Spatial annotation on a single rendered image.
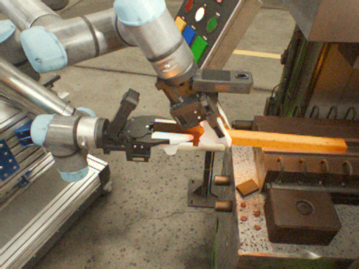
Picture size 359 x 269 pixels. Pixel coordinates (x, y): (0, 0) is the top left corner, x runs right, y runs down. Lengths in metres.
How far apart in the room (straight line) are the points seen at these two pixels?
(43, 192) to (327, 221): 1.41
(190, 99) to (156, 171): 1.37
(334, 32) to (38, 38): 0.44
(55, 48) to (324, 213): 0.56
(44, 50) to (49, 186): 1.25
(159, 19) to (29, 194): 1.38
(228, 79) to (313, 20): 0.17
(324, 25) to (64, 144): 0.55
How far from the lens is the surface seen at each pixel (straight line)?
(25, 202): 1.69
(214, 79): 0.53
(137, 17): 0.47
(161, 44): 0.48
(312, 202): 0.61
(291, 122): 0.77
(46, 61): 0.52
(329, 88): 0.85
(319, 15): 0.44
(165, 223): 1.67
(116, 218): 1.72
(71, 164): 0.74
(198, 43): 1.01
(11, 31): 1.25
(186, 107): 0.55
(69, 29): 0.53
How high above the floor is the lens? 1.44
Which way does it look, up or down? 42 degrees down
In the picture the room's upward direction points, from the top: straight up
